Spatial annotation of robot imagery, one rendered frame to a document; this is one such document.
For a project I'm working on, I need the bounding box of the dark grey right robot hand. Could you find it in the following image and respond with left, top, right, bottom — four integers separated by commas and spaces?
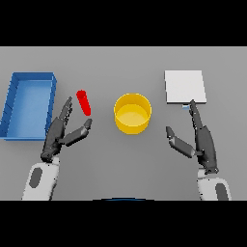
165, 98, 220, 175

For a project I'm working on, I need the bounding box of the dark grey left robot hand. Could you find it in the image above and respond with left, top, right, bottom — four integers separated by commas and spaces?
40, 96, 94, 163

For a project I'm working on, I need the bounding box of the red beaker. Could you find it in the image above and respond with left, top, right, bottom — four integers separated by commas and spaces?
75, 89, 92, 117

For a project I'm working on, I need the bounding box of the pale square measuring scale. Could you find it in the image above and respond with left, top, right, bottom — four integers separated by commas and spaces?
164, 69, 207, 110

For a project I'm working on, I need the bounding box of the yellow bowl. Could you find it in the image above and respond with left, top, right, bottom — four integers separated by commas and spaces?
113, 93, 153, 135

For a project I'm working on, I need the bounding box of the blue tray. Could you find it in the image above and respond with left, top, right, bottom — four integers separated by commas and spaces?
0, 71, 58, 142

